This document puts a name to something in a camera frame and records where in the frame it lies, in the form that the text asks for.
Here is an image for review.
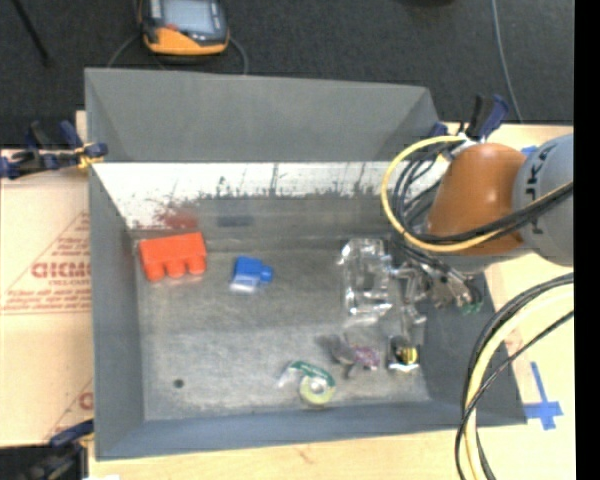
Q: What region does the blue and white small toy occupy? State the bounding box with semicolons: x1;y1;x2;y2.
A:
228;255;275;294

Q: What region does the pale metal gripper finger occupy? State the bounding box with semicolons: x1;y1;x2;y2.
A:
402;301;427;340
390;262;417;300

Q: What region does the orange toy building block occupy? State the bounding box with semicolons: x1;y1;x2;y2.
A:
138;231;209;283

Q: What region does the black and yellow small object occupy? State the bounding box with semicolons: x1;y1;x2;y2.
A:
387;335;421;373

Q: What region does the brown cardboard board red print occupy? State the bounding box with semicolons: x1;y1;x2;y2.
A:
0;147;97;449

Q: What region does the clear plastic packaging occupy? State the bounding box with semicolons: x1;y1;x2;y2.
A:
337;237;397;320

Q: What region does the purple small packet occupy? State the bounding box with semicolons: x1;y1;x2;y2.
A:
353;345;381;369

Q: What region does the green tape dispenser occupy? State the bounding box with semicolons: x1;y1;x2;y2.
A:
278;360;338;408

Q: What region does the grey metal bin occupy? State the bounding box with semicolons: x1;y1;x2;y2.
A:
83;67;527;460

